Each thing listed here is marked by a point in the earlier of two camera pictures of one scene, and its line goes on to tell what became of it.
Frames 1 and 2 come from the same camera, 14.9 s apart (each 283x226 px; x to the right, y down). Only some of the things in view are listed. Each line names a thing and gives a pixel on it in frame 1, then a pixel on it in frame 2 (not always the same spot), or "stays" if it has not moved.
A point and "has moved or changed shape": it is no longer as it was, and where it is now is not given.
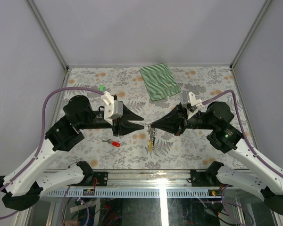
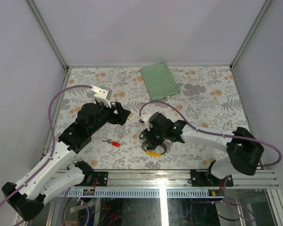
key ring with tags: x=152 y=132 has moved or changed shape
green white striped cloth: x=159 y=81 stays
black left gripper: x=122 y=125 to x=121 y=117
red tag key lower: x=113 y=143 stays
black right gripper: x=175 y=121 to x=151 y=141
